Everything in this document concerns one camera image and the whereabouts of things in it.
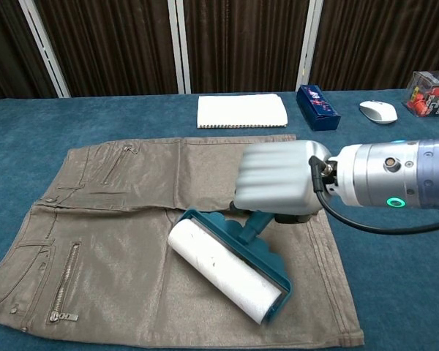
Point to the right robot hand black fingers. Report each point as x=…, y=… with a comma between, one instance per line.
x=274, y=175

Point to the brown skirt with zippers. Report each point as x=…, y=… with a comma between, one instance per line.
x=113, y=219

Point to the white spiral notebook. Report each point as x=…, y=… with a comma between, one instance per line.
x=241, y=111

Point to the dark blue rectangular box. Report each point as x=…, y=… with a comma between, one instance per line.
x=318, y=106

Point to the white computer mouse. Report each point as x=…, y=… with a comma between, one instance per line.
x=378, y=112

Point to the dark folding screen panel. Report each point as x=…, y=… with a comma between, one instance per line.
x=241, y=44
x=380, y=40
x=109, y=44
x=7, y=47

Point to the blue table cloth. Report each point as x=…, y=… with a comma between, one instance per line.
x=406, y=292

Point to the clear box with colourful items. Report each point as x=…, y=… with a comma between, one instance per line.
x=431, y=95

